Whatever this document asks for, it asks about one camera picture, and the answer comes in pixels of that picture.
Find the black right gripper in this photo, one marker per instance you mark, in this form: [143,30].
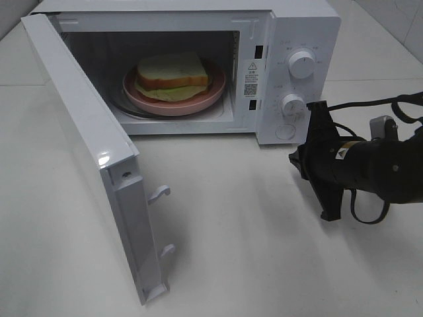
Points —
[315,159]

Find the round door release button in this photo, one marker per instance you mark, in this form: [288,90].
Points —
[285,131]

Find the white timer knob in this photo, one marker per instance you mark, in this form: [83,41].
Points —
[292,104]

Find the pink plate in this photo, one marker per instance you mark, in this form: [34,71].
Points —
[216,83]

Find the toast sandwich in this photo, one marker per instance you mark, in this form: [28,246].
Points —
[171,71]

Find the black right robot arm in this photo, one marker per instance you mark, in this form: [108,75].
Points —
[384,166]

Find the upper white dial knob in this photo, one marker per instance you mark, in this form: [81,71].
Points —
[301,63]

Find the warning label sticker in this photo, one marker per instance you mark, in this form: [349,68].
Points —
[252,74]

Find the white microwave oven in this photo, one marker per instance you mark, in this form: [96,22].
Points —
[109,38]

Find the glass microwave turntable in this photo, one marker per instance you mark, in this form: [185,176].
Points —
[208,106]

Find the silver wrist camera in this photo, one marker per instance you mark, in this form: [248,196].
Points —
[383,127]

